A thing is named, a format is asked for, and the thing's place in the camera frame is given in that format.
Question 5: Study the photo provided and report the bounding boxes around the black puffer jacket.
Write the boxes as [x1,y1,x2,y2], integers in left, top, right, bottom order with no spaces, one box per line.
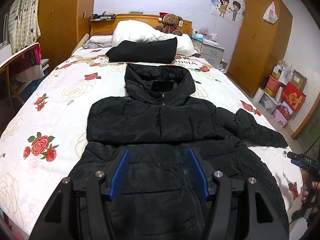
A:
[69,63,289,239]

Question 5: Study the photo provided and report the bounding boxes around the person right hand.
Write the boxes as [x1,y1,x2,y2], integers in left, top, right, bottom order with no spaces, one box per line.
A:
[300,180,320,214]

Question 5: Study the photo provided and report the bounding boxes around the pink storage box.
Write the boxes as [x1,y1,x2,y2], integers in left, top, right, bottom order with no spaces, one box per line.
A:
[272,109,289,128]

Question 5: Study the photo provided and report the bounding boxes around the red gift box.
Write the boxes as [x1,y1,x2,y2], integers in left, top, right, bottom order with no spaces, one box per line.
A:
[281,82,305,112]

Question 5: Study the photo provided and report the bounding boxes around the white floral bed quilt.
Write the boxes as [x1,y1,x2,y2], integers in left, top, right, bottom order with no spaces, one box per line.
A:
[1,47,303,239]

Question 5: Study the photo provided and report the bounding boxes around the grey bedside drawer cabinet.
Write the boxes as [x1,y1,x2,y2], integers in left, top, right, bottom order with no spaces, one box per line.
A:
[191,38,225,67]

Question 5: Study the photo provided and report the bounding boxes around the folded black garment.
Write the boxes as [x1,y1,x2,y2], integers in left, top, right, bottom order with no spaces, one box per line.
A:
[106,38,177,64]

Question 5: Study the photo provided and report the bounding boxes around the right wooden wardrobe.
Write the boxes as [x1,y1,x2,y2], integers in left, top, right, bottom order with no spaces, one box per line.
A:
[227,0,293,98]

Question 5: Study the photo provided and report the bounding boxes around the wooden wardrobe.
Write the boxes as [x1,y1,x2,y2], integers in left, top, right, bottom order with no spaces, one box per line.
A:
[38,0,94,72]
[227,0,293,98]

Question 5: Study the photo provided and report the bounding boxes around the white pillow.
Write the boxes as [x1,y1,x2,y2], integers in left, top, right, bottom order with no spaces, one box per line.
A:
[112,20,196,56]

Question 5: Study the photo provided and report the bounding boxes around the wooden headboard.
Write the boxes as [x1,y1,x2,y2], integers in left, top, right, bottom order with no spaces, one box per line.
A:
[89,13,193,37]

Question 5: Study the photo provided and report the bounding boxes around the brown teddy bear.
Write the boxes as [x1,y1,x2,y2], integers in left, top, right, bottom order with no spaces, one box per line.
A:
[155,12,183,36]

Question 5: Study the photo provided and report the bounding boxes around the wooden chair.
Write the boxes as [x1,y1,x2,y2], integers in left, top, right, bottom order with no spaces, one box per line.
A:
[1,42,44,108]

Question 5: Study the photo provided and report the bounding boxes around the white plastic bag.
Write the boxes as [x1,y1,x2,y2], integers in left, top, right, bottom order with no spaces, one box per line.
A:
[263,1,278,24]

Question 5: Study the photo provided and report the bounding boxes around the floral curtain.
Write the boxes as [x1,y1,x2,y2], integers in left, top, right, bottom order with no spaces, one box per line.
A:
[8,0,41,54]

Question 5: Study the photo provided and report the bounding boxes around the left wooden wardrobe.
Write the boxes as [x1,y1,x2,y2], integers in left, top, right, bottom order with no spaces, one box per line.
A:
[38,0,94,72]

